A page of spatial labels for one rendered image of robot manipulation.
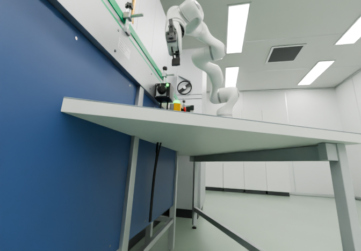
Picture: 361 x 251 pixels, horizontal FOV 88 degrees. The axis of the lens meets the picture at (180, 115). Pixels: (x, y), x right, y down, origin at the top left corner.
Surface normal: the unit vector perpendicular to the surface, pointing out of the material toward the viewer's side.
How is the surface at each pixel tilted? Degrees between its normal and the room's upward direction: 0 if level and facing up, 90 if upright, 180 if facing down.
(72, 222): 90
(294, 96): 90
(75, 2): 90
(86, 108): 90
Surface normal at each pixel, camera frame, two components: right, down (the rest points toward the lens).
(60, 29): 0.98, -0.01
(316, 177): -0.21, -0.26
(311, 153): -0.96, -0.11
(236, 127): 0.28, -0.23
